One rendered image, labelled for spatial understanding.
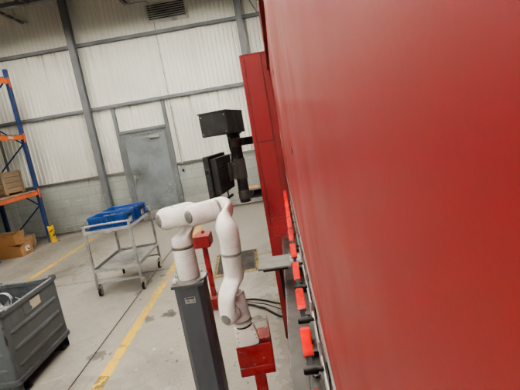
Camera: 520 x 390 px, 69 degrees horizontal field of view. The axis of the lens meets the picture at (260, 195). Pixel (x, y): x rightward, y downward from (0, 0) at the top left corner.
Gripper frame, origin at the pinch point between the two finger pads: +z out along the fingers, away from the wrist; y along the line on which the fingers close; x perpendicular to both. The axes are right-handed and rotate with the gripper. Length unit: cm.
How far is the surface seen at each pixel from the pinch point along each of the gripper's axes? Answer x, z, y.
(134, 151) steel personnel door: -763, -121, 243
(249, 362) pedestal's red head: 4.7, 0.8, 1.5
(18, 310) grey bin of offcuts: -136, -6, 192
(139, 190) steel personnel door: -764, -26, 260
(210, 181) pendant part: -150, -67, 14
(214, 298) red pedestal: -209, 58, 50
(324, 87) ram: 142, -100, -26
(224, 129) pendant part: -147, -105, -8
